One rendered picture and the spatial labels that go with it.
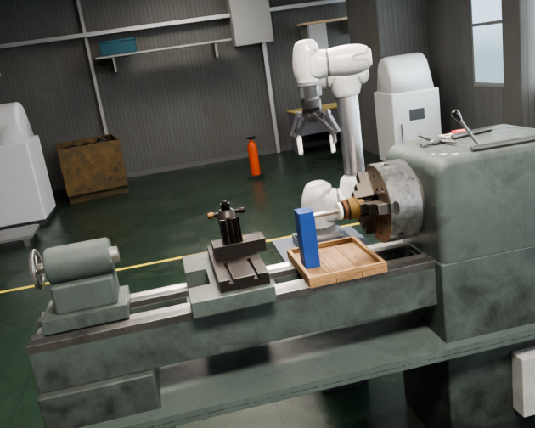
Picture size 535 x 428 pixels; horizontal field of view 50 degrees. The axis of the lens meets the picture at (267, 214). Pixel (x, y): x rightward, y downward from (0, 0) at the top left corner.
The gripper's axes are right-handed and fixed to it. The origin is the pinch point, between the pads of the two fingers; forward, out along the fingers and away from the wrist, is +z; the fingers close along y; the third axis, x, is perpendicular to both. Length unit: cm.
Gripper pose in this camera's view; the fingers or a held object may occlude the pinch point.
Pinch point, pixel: (317, 150)
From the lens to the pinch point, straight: 227.6
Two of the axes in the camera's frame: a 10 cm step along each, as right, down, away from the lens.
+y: -8.9, 0.0, 4.6
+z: 1.4, 9.5, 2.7
